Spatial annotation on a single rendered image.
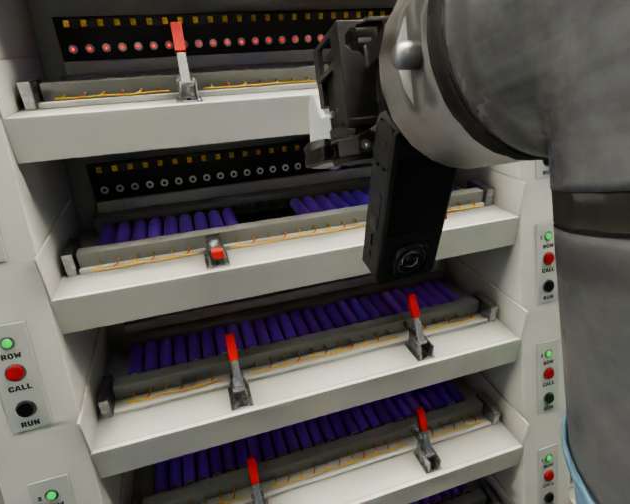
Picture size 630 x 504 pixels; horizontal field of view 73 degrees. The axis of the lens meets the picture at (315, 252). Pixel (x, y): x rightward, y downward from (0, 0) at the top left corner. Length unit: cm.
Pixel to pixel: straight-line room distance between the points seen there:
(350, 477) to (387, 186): 56
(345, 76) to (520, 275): 49
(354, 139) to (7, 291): 40
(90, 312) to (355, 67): 39
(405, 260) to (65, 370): 41
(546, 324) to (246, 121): 54
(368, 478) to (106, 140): 59
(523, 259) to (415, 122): 52
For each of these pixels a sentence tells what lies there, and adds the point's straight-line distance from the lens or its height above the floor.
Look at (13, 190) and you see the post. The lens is 52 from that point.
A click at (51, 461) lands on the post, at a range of 61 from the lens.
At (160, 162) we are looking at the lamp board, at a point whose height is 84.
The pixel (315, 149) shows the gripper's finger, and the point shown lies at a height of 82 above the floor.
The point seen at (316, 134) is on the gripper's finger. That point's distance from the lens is 36.
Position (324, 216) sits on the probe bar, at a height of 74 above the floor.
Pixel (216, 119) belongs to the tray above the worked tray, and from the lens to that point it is 51.
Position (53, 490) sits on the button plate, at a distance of 63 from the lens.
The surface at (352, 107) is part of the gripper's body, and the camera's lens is 27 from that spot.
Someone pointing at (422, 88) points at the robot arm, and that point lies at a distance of 18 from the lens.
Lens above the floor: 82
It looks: 12 degrees down
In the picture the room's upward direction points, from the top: 7 degrees counter-clockwise
